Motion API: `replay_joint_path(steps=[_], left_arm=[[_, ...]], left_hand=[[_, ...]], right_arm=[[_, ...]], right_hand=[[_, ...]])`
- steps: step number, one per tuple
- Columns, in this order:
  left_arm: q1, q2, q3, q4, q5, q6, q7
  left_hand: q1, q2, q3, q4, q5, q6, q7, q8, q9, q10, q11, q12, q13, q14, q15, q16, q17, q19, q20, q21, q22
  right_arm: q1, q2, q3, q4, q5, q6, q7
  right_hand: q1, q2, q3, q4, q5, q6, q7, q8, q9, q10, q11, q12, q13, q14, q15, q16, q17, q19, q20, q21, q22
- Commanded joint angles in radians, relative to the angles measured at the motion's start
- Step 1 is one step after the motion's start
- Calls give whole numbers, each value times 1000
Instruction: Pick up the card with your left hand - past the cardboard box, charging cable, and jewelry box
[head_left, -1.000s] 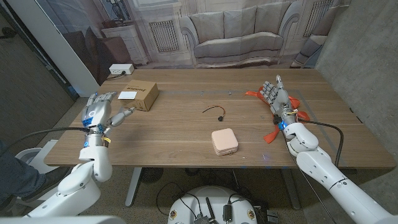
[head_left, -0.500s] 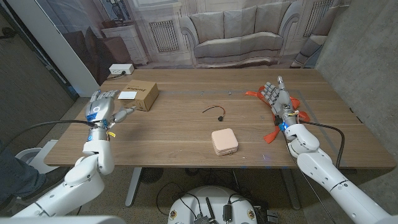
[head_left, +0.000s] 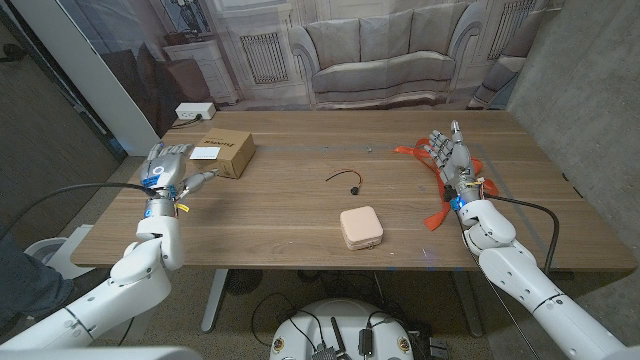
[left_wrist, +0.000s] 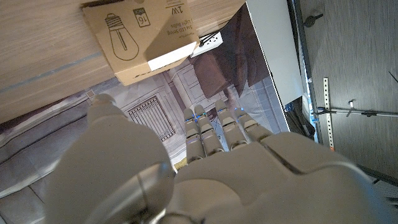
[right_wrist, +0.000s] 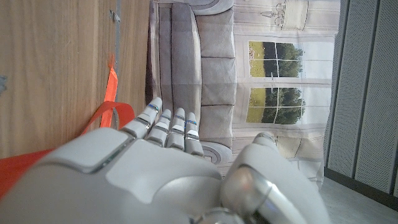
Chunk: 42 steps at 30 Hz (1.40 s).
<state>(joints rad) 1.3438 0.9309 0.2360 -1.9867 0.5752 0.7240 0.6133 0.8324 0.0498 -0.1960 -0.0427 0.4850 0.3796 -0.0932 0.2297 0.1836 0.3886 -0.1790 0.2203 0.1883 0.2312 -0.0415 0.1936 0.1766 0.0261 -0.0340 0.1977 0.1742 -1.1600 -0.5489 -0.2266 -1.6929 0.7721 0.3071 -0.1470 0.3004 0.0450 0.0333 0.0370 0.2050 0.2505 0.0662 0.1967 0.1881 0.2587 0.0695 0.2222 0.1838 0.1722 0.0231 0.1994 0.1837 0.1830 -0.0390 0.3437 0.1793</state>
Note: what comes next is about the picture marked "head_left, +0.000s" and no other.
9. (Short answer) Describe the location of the printed living room backdrop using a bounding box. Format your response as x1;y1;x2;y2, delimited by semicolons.
54;0;566;111

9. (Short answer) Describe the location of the black dongle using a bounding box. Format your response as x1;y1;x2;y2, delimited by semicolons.
358;327;374;357

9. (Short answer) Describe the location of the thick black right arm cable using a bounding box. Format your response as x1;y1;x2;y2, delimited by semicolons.
483;193;561;275

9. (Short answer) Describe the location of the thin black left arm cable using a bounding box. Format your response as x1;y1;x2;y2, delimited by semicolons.
118;317;136;347

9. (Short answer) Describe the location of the person in blue jeans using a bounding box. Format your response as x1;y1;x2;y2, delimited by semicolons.
0;227;76;326

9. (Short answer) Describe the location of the white power strip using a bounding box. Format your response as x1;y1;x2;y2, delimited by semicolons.
175;102;217;121

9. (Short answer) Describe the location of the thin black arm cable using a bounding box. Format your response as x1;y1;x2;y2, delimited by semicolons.
459;224;541;360
118;317;136;347

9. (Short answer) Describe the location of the white card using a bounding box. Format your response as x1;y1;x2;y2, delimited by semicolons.
189;146;222;161

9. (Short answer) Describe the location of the black door handle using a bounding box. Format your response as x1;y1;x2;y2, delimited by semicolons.
0;43;26;64

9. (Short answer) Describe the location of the black round floor fan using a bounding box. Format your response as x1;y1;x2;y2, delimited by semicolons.
224;269;264;296

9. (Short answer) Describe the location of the black power strip cord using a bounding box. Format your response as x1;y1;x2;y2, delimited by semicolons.
169;114;204;130

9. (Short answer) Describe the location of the orange fabric strap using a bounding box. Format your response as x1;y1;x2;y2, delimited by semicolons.
393;138;500;232

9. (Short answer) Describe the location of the brown cardboard box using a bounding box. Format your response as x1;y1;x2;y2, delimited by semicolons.
192;127;257;180

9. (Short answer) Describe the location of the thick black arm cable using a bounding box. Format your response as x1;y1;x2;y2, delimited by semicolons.
0;181;161;236
483;193;561;275

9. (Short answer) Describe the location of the red black charging cable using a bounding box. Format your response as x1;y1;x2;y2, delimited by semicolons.
325;168;365;196

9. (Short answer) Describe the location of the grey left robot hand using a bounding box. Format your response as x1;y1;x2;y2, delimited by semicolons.
139;142;220;220

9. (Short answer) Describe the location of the black antenna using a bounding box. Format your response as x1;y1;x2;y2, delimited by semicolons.
329;317;347;359

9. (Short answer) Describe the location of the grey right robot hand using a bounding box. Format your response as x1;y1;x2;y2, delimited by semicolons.
424;120;485;212

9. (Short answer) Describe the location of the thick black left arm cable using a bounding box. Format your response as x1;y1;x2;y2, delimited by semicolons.
0;181;161;236

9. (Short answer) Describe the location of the white table leg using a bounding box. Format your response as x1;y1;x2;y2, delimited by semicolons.
201;269;230;334
452;272;484;339

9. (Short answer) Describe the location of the white floor base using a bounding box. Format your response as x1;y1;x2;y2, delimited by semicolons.
24;237;151;346

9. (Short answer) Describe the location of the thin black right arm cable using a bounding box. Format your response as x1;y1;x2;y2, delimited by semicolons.
459;224;541;360

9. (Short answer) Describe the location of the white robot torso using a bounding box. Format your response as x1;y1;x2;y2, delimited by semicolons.
269;298;415;360

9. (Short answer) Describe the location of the white robot head edge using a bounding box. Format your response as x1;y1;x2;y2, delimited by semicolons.
0;346;204;360

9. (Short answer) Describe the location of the pink jewelry box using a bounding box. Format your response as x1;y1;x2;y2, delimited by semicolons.
339;205;385;251

